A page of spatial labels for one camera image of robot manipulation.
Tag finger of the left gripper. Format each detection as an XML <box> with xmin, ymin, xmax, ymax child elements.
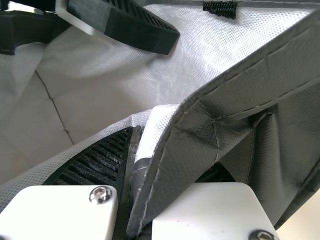
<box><xmin>54</xmin><ymin>0</ymin><xmax>181</xmax><ymax>56</ymax></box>

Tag dark grey bag with straps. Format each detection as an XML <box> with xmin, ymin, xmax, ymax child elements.
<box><xmin>0</xmin><ymin>0</ymin><xmax>320</xmax><ymax>240</ymax></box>

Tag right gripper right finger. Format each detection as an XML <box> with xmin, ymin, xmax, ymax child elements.
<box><xmin>151</xmin><ymin>161</ymin><xmax>279</xmax><ymax>240</ymax></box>

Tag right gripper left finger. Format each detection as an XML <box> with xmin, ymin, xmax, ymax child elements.
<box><xmin>0</xmin><ymin>125</ymin><xmax>143</xmax><ymax>240</ymax></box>

